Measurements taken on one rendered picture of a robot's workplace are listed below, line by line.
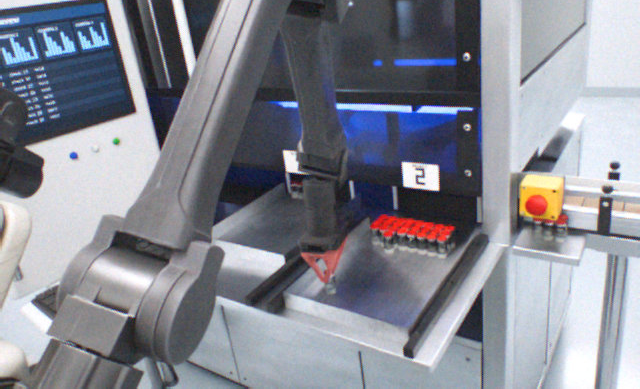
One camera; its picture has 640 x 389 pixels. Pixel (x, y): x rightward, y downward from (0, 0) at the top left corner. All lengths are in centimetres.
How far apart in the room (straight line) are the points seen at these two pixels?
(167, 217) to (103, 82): 108
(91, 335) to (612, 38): 549
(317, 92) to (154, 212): 36
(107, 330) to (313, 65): 42
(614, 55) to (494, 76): 468
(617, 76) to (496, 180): 468
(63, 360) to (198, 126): 20
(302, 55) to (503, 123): 52
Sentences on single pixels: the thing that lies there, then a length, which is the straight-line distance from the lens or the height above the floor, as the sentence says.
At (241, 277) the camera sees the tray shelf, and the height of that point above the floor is 88.
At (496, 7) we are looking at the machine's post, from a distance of 103.
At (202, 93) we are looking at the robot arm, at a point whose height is 138.
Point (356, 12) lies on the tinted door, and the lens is 115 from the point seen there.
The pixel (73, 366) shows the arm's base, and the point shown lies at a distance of 41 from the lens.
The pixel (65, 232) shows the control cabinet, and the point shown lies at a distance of 151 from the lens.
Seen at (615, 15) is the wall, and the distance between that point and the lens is 565.
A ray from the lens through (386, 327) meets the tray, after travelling 91.
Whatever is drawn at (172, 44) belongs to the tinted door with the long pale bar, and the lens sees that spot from 154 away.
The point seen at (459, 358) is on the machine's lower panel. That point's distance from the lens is 141.
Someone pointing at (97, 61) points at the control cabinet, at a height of 133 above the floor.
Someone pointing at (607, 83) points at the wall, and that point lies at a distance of 577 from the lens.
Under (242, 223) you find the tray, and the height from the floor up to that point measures 88.
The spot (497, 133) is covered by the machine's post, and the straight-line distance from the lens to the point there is 108.
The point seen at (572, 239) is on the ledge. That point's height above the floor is 88.
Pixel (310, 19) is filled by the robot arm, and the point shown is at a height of 142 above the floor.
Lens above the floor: 147
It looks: 22 degrees down
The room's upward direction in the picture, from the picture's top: 8 degrees counter-clockwise
